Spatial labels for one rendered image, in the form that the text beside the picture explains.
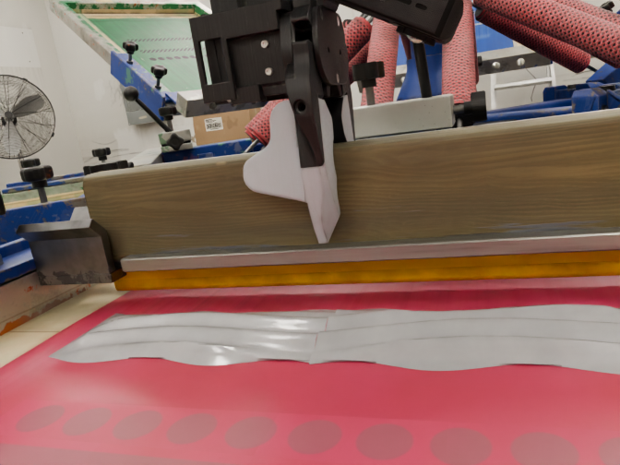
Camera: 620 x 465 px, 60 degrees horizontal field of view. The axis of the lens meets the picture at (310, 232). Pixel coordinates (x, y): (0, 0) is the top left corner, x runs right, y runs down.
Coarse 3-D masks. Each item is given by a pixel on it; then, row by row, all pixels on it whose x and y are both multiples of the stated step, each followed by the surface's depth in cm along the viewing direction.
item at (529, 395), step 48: (384, 288) 38; (432, 288) 36; (480, 288) 35; (528, 288) 34; (576, 288) 33; (336, 384) 26; (384, 384) 25; (432, 384) 25; (480, 384) 24; (528, 384) 24; (576, 384) 23
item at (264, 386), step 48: (240, 288) 42; (288, 288) 41; (336, 288) 39; (0, 384) 31; (48, 384) 31; (96, 384) 30; (144, 384) 29; (192, 384) 28; (240, 384) 27; (288, 384) 27
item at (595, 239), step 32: (128, 256) 41; (160, 256) 40; (192, 256) 38; (224, 256) 38; (256, 256) 37; (288, 256) 36; (320, 256) 35; (352, 256) 35; (384, 256) 34; (416, 256) 33; (448, 256) 33
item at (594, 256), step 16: (480, 256) 35; (496, 256) 34; (512, 256) 34; (528, 256) 34; (544, 256) 33; (560, 256) 33; (576, 256) 33; (592, 256) 33; (608, 256) 32; (128, 272) 43; (144, 272) 43; (160, 272) 43; (176, 272) 42; (192, 272) 42; (208, 272) 41; (224, 272) 41; (240, 272) 40; (256, 272) 40; (272, 272) 39; (288, 272) 39; (304, 272) 39
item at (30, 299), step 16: (32, 272) 43; (0, 288) 40; (16, 288) 41; (32, 288) 43; (48, 288) 44; (64, 288) 46; (80, 288) 48; (0, 304) 40; (16, 304) 41; (32, 304) 43; (48, 304) 44; (0, 320) 40; (16, 320) 41
